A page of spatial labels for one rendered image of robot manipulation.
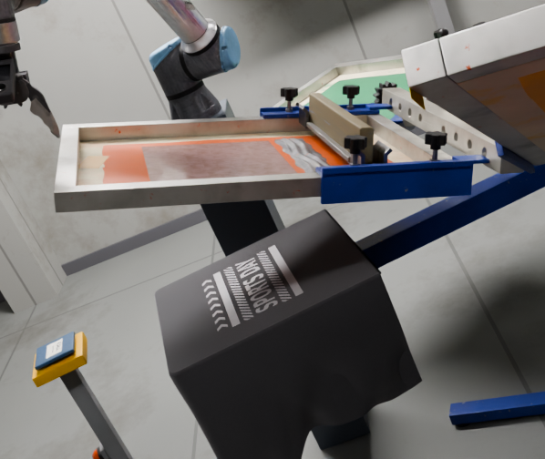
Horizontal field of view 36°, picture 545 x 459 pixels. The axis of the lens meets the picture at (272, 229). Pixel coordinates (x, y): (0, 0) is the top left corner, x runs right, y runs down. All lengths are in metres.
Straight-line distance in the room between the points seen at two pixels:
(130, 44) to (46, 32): 0.48
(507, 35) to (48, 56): 4.40
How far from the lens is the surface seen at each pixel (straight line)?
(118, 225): 5.32
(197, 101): 2.41
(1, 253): 5.23
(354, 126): 1.69
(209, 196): 1.53
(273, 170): 1.74
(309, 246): 1.98
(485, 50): 0.80
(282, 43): 4.92
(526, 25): 0.80
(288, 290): 1.82
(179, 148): 1.93
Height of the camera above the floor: 1.76
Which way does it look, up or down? 22 degrees down
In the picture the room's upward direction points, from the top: 25 degrees counter-clockwise
